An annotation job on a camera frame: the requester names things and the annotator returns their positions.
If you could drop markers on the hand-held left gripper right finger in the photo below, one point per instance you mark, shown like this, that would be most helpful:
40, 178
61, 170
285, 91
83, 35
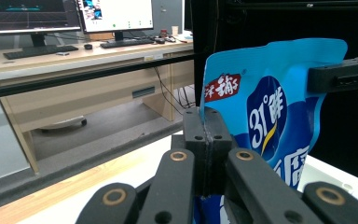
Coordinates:
217, 143

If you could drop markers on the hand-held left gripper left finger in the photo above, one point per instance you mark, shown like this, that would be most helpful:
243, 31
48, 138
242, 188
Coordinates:
200, 161

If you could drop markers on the blue snack pouch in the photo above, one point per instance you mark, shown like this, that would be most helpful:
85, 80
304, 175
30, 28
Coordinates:
261, 68

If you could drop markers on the black curtain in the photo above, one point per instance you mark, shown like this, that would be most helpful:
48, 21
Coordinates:
348, 130

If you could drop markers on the white table sheet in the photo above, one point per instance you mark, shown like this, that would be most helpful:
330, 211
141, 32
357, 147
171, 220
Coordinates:
143, 174

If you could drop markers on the white paper cup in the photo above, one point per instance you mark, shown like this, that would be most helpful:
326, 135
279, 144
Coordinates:
175, 30

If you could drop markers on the small red jar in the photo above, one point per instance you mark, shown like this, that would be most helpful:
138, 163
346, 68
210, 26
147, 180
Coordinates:
163, 33

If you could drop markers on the black keyboard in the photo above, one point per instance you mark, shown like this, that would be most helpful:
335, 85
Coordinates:
127, 43
40, 52

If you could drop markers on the wooden office desk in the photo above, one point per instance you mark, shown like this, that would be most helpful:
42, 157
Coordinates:
84, 90

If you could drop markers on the low wheeled board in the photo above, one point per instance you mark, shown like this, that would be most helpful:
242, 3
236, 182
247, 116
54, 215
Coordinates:
63, 123

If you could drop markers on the black computer mouse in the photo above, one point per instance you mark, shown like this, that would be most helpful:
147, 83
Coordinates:
88, 46

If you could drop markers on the white-screen monitor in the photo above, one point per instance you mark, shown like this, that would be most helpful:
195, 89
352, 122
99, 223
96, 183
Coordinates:
118, 15

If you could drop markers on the white cabinet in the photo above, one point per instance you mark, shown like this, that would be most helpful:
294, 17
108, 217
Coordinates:
0, 137

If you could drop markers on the wide dark-screen monitor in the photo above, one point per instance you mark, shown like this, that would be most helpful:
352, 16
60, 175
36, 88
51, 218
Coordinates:
28, 14

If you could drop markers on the black horizontal frame bar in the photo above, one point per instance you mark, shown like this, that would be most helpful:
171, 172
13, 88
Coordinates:
74, 76

